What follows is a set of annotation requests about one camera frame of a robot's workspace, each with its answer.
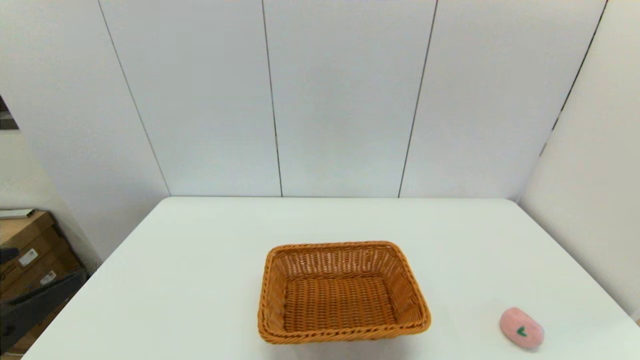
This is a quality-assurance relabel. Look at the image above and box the orange woven wicker basket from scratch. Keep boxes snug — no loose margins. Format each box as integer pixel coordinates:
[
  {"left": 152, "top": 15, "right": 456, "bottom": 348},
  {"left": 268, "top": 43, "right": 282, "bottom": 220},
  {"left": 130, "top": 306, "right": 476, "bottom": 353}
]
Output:
[{"left": 257, "top": 241, "right": 432, "bottom": 345}]

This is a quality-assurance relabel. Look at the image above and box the pink toy peach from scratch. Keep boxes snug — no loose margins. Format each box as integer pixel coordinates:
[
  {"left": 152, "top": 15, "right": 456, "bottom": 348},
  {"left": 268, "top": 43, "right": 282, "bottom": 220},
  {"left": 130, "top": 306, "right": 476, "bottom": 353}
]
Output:
[{"left": 499, "top": 306, "right": 545, "bottom": 350}]

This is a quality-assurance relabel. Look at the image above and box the flat white board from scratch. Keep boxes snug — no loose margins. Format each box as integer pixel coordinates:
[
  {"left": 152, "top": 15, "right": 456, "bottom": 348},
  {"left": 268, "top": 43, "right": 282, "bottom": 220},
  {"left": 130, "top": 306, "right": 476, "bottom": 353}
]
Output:
[{"left": 0, "top": 208, "right": 36, "bottom": 221}]

